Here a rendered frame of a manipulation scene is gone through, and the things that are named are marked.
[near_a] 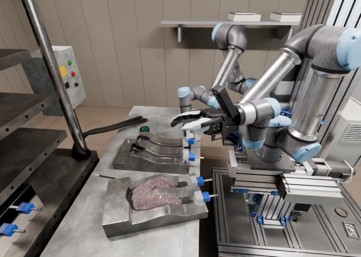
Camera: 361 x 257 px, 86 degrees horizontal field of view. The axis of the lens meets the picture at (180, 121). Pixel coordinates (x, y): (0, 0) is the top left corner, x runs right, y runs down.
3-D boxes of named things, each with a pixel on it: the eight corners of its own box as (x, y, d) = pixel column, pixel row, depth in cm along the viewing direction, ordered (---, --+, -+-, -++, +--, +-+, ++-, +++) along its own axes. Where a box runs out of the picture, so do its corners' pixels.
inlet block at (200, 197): (216, 193, 110) (217, 187, 107) (219, 201, 106) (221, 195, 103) (194, 198, 108) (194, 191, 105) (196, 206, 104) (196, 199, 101)
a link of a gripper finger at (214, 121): (204, 130, 54) (225, 121, 59) (204, 125, 53) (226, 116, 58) (193, 125, 57) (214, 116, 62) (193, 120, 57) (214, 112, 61)
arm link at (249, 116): (257, 106, 61) (240, 98, 68) (244, 108, 60) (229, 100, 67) (254, 127, 64) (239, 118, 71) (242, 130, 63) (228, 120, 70)
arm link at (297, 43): (298, 14, 75) (214, 111, 85) (326, 16, 66) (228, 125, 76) (308, 35, 82) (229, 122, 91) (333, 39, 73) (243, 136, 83)
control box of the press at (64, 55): (114, 185, 217) (76, 46, 137) (102, 209, 192) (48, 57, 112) (95, 183, 219) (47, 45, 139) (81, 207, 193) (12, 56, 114)
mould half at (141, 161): (190, 148, 147) (191, 134, 140) (188, 175, 125) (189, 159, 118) (126, 144, 151) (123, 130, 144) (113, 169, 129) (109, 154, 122)
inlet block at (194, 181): (210, 179, 119) (210, 172, 116) (213, 185, 115) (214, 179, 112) (189, 182, 117) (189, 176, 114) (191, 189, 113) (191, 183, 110)
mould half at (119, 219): (194, 179, 123) (195, 166, 117) (207, 217, 101) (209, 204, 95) (111, 192, 114) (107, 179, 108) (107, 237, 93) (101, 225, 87)
